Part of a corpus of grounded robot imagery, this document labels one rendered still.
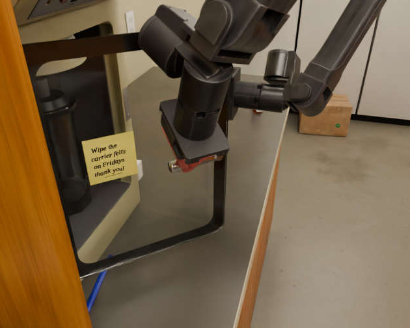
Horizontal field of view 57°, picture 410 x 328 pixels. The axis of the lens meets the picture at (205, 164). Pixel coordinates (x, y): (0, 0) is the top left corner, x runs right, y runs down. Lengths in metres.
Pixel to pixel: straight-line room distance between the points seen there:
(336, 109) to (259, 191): 2.43
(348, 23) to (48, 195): 0.62
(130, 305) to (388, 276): 1.69
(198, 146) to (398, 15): 3.16
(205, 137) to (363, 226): 2.05
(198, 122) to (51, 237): 0.23
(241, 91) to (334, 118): 2.61
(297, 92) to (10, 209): 0.53
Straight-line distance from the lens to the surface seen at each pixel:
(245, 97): 0.81
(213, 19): 0.39
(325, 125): 3.41
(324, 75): 0.78
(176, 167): 0.57
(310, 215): 2.47
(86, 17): 0.68
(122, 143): 0.58
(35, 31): 0.58
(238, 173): 1.04
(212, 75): 0.42
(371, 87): 3.69
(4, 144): 0.45
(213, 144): 0.50
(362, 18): 0.82
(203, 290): 0.73
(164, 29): 0.47
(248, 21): 0.39
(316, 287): 2.05
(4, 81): 0.41
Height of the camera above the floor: 1.50
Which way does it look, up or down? 31 degrees down
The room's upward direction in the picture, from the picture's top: straight up
